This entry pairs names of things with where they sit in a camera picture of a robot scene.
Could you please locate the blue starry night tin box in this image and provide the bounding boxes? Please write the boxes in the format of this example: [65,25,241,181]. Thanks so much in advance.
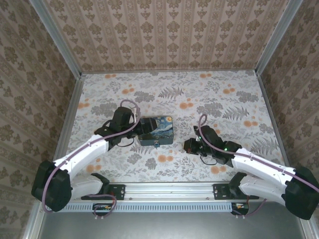
[139,115,175,147]

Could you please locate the grey metal sheet tray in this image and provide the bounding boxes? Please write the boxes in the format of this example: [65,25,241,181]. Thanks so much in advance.
[37,211,308,239]

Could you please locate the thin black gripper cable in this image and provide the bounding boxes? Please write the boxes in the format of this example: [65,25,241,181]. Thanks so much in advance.
[116,137,136,148]
[200,153,218,165]

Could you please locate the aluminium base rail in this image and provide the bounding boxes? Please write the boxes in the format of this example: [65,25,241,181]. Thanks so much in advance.
[71,181,261,203]

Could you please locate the aluminium table side rail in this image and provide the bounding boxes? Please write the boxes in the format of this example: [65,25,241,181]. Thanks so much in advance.
[256,72,291,172]
[52,74,86,165]

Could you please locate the grey slotted cable duct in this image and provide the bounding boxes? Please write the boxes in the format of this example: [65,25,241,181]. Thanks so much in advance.
[65,202,250,213]

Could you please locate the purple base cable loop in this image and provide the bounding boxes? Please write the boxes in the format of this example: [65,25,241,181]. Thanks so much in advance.
[92,193,118,220]
[231,198,268,220]

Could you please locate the aluminium frame post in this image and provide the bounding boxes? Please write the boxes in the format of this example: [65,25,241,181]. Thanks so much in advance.
[256,0,304,76]
[31,0,84,77]

